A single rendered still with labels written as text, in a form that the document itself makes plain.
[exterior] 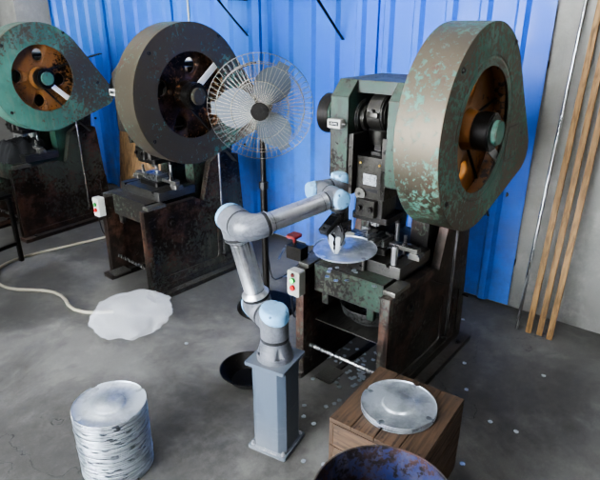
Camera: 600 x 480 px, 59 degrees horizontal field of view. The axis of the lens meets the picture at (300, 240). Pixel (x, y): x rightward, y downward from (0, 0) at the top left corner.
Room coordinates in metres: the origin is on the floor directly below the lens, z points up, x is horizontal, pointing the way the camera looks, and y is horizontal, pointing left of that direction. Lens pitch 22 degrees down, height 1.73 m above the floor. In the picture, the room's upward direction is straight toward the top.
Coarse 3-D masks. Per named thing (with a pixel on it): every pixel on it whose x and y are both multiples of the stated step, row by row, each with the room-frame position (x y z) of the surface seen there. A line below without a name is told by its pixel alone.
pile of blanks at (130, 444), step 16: (144, 416) 1.73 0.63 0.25; (80, 432) 1.62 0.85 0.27; (96, 432) 1.60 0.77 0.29; (112, 432) 1.62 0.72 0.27; (128, 432) 1.64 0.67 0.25; (144, 432) 1.71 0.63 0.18; (80, 448) 1.64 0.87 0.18; (96, 448) 1.60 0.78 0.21; (112, 448) 1.61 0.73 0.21; (128, 448) 1.63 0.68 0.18; (144, 448) 1.69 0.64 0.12; (80, 464) 1.68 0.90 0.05; (96, 464) 1.61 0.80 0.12; (112, 464) 1.60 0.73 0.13; (128, 464) 1.63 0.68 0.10; (144, 464) 1.68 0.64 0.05
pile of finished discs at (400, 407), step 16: (384, 384) 1.79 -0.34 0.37; (400, 384) 1.79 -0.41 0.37; (368, 400) 1.69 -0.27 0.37; (384, 400) 1.68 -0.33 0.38; (400, 400) 1.68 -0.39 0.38; (416, 400) 1.69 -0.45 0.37; (432, 400) 1.69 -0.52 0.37; (368, 416) 1.60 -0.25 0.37; (384, 416) 1.59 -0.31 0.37; (400, 416) 1.59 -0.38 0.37; (416, 416) 1.59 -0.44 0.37; (432, 416) 1.59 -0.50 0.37; (400, 432) 1.52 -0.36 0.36; (416, 432) 1.53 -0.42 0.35
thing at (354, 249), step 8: (320, 240) 2.31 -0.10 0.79; (352, 240) 2.31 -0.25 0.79; (360, 240) 2.31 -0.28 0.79; (368, 240) 2.30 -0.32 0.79; (320, 248) 2.24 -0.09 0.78; (328, 248) 2.23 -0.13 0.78; (344, 248) 2.22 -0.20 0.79; (352, 248) 2.21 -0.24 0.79; (360, 248) 2.22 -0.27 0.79; (368, 248) 2.22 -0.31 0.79; (376, 248) 2.22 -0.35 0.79; (328, 256) 2.14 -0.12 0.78; (336, 256) 2.14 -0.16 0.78; (344, 256) 2.14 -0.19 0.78; (352, 256) 2.14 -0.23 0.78; (360, 256) 2.14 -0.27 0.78; (368, 256) 2.13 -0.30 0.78
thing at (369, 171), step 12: (360, 156) 2.40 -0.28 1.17; (372, 156) 2.38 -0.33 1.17; (360, 168) 2.40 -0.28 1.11; (372, 168) 2.36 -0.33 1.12; (360, 180) 2.40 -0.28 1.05; (372, 180) 2.35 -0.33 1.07; (360, 192) 2.38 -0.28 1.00; (372, 192) 2.35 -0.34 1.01; (360, 204) 2.35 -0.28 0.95; (372, 204) 2.32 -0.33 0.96; (384, 204) 2.33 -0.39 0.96; (372, 216) 2.31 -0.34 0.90; (384, 216) 2.33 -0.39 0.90
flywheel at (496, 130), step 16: (480, 80) 2.24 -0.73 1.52; (496, 80) 2.35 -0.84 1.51; (480, 96) 2.26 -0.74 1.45; (496, 96) 2.38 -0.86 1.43; (464, 112) 2.14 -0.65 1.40; (480, 112) 2.13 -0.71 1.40; (496, 112) 2.12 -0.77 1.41; (464, 128) 2.11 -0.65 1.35; (480, 128) 2.07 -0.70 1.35; (496, 128) 2.07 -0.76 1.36; (464, 144) 2.12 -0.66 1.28; (480, 144) 2.07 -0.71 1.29; (496, 144) 2.08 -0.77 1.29; (464, 160) 2.22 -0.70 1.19; (480, 160) 2.33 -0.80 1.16; (464, 176) 2.22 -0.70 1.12; (480, 176) 2.30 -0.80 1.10
